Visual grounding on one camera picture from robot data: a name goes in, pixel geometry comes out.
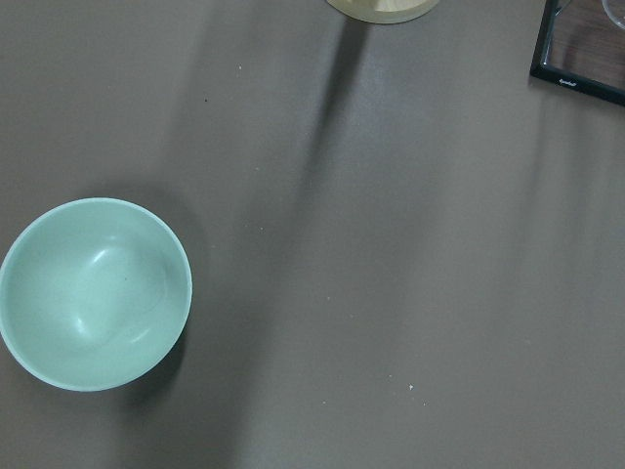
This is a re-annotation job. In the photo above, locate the green bowl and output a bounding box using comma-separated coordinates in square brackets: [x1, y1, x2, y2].
[1, 197, 192, 392]

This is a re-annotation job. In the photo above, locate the wooden mug tree stand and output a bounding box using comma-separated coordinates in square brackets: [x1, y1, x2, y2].
[327, 0, 439, 24]

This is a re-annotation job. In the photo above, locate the black framed wooden tray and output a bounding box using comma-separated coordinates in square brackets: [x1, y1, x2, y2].
[529, 0, 624, 106]

